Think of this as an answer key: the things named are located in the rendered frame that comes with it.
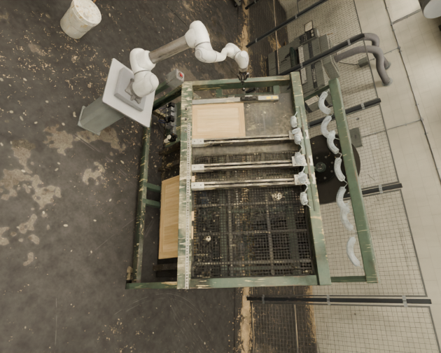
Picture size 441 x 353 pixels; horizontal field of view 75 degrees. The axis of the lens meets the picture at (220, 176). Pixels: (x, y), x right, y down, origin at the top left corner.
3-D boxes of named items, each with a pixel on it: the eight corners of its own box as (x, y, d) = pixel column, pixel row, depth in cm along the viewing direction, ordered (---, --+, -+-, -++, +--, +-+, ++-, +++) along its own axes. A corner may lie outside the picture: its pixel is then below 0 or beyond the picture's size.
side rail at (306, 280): (192, 279, 262) (190, 279, 252) (313, 275, 257) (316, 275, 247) (192, 288, 259) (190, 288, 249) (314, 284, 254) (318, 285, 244)
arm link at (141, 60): (129, 75, 254) (122, 51, 252) (141, 78, 269) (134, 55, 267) (206, 40, 226) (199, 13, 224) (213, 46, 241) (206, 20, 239)
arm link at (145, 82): (134, 97, 258) (151, 88, 246) (129, 77, 257) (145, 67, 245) (148, 97, 271) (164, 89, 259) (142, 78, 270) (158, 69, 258)
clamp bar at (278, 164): (192, 165, 294) (188, 155, 272) (309, 160, 289) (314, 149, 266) (192, 174, 291) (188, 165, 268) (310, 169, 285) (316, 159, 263)
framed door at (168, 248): (163, 181, 343) (162, 181, 342) (197, 169, 311) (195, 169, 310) (159, 258, 312) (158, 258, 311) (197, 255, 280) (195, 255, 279)
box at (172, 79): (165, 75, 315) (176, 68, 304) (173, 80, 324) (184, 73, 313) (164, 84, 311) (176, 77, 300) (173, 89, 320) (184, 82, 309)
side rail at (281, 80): (193, 87, 335) (192, 80, 325) (288, 81, 330) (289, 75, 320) (193, 91, 333) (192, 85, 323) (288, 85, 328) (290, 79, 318)
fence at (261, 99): (192, 101, 321) (192, 99, 317) (277, 97, 317) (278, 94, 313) (192, 106, 319) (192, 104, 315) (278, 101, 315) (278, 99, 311)
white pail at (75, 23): (61, 8, 319) (82, -18, 292) (87, 27, 340) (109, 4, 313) (54, 28, 306) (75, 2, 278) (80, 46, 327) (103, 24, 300)
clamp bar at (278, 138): (192, 140, 304) (189, 129, 282) (305, 134, 299) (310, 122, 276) (192, 148, 301) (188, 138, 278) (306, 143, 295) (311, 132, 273)
